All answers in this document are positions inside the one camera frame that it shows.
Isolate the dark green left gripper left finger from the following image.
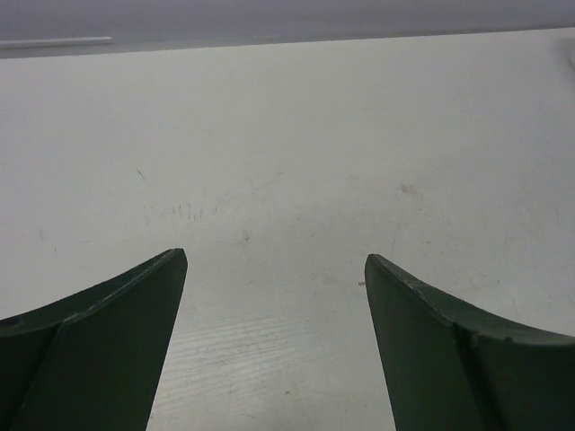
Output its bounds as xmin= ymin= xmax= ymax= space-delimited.
xmin=1 ymin=249 xmax=188 ymax=430

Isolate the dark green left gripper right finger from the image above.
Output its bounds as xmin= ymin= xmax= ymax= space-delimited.
xmin=365 ymin=254 xmax=574 ymax=430

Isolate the aluminium table edge rail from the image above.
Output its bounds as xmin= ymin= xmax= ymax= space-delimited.
xmin=0 ymin=36 xmax=113 ymax=50

